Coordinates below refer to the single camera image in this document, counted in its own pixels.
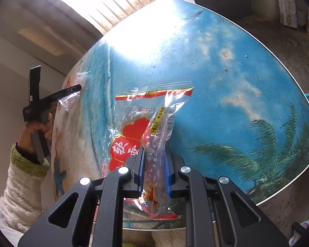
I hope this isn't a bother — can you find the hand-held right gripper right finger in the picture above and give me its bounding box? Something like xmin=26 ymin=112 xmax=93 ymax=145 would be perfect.
xmin=164 ymin=143 xmax=290 ymax=247

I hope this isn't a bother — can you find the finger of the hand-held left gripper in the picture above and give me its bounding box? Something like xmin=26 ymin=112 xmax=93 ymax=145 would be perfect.
xmin=40 ymin=84 xmax=82 ymax=104

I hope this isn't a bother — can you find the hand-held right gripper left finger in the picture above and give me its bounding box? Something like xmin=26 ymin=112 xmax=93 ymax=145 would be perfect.
xmin=18 ymin=149 xmax=146 ymax=247

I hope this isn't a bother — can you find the small clear plastic bag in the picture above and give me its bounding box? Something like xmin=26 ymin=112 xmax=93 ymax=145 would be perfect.
xmin=57 ymin=72 xmax=89 ymax=113

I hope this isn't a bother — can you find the clear red print plastic bag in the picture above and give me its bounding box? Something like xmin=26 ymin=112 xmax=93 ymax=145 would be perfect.
xmin=101 ymin=83 xmax=195 ymax=221

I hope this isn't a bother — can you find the person's left forearm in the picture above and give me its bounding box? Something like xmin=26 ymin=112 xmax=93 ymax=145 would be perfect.
xmin=0 ymin=143 xmax=51 ymax=237

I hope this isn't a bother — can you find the person's left hand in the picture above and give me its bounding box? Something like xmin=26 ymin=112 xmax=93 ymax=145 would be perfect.
xmin=16 ymin=112 xmax=54 ymax=157

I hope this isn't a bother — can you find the white fluffy rug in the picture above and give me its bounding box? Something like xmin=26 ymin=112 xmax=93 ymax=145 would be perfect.
xmin=123 ymin=227 xmax=186 ymax=247

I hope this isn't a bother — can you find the window railing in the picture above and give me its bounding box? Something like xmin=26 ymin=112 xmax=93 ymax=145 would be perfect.
xmin=91 ymin=0 xmax=168 ymax=33

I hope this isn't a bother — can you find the toilet paper pack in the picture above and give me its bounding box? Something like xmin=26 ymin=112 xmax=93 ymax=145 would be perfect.
xmin=274 ymin=0 xmax=298 ymax=29

